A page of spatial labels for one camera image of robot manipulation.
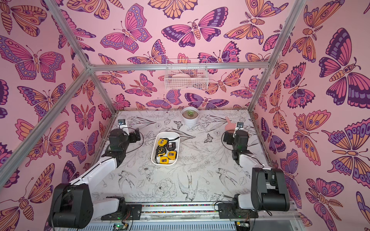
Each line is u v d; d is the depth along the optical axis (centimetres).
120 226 71
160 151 92
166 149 96
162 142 97
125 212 71
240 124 78
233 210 69
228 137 83
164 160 90
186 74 94
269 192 43
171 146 95
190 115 103
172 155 92
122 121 73
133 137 78
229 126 110
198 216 73
